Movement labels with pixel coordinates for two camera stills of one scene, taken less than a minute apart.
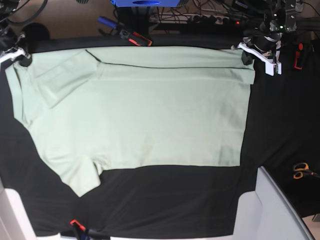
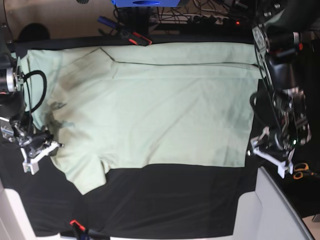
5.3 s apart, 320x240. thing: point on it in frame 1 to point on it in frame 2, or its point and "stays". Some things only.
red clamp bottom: [84, 234] stays
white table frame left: [14, 224] stays
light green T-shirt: [95, 110] stays
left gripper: [10, 48] to [30, 144]
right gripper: [265, 44] to [275, 148]
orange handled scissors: [302, 168] stays
